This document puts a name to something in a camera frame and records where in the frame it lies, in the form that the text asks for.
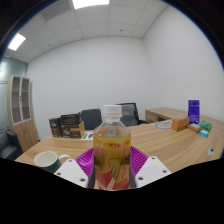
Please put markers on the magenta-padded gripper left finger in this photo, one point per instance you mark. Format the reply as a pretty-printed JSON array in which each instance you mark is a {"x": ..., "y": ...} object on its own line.
[{"x": 71, "y": 171}]

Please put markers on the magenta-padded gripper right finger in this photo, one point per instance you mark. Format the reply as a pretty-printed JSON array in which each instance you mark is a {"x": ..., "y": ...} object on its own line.
[{"x": 151, "y": 170}]

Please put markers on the yellow drink bottle white cap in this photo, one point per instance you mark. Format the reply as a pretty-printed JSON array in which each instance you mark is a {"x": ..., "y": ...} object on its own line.
[{"x": 111, "y": 150}]

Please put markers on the green and white mug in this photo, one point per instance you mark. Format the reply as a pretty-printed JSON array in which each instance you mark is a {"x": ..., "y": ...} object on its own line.
[{"x": 48, "y": 161}]

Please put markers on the white printed leaflet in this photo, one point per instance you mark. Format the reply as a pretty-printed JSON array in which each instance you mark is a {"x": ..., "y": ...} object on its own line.
[{"x": 87, "y": 136}]

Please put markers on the large dark brown box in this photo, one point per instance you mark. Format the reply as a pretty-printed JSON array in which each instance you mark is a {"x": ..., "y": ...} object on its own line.
[{"x": 71, "y": 126}]

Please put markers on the round white plate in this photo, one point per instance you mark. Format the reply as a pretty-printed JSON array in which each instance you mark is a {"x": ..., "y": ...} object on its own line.
[{"x": 163, "y": 125}]

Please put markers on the small dark brown box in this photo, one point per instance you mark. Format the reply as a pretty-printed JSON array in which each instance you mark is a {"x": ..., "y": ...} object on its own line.
[{"x": 55, "y": 127}]

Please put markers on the orange-brown cardboard box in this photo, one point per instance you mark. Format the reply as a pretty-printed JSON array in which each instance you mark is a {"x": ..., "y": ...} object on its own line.
[{"x": 180, "y": 124}]

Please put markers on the dark grey office chair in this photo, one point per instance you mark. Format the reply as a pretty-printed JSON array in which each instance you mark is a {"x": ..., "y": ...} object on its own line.
[{"x": 90, "y": 119}]

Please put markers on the wooden side desk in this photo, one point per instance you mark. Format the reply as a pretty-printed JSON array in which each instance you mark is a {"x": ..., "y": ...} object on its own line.
[{"x": 163, "y": 114}]

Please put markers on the black mesh office chair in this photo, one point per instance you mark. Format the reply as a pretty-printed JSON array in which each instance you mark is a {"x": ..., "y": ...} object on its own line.
[{"x": 130, "y": 115}]

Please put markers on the small tan box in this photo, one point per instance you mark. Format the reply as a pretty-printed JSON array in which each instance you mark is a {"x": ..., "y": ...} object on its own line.
[{"x": 194, "y": 128}]

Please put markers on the wooden glass-door shelf cabinet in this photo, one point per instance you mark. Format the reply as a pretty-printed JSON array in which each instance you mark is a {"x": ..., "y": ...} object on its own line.
[{"x": 25, "y": 133}]

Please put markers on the small round silver disc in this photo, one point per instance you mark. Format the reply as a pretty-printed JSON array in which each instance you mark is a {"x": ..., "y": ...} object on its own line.
[{"x": 210, "y": 151}]

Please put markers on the small blue pack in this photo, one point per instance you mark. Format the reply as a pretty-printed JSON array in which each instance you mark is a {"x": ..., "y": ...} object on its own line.
[{"x": 204, "y": 133}]

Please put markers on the black leather sofa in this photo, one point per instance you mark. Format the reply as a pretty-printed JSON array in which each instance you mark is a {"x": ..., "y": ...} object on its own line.
[{"x": 8, "y": 146}]

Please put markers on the green flat box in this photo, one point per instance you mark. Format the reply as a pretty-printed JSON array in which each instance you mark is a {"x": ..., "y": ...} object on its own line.
[{"x": 205, "y": 125}]

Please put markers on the tall purple box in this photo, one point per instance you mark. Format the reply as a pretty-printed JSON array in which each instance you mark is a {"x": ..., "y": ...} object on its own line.
[{"x": 194, "y": 111}]

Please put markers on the small square ceiling light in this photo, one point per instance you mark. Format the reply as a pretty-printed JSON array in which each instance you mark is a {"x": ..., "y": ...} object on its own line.
[{"x": 16, "y": 41}]

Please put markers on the ceiling air vent grille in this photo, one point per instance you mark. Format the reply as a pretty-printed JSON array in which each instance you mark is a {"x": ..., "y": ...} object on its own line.
[{"x": 55, "y": 10}]

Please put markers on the large square ceiling light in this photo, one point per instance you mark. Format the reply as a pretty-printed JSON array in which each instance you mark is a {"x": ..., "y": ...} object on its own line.
[{"x": 90, "y": 3}]

